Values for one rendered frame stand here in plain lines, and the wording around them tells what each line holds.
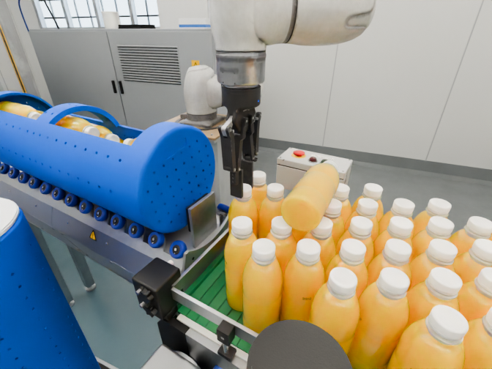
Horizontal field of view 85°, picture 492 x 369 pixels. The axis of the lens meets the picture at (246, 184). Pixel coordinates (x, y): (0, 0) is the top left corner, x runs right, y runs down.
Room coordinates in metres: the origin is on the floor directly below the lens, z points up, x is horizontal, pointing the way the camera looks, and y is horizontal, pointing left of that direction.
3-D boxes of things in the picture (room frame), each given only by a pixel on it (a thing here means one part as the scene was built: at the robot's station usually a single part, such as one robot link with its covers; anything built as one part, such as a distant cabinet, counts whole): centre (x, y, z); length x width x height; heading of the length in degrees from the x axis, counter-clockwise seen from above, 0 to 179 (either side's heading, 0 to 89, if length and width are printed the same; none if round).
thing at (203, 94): (1.42, 0.22, 1.18); 0.18 x 0.16 x 0.22; 102
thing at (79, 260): (1.18, 0.99, 0.31); 0.06 x 0.06 x 0.63; 60
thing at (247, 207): (0.54, 0.01, 1.00); 0.07 x 0.07 x 0.20
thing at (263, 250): (0.34, -0.03, 1.11); 0.04 x 0.04 x 0.02
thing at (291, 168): (0.74, -0.20, 1.05); 0.20 x 0.10 x 0.10; 60
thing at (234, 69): (0.54, 0.01, 1.37); 0.09 x 0.09 x 0.06
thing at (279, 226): (0.41, -0.07, 1.11); 0.04 x 0.04 x 0.02
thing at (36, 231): (1.05, 1.06, 0.31); 0.06 x 0.06 x 0.63; 60
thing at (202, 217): (0.59, 0.12, 0.99); 0.10 x 0.02 x 0.12; 150
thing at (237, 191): (0.52, 0.02, 1.14); 0.03 x 0.01 x 0.07; 60
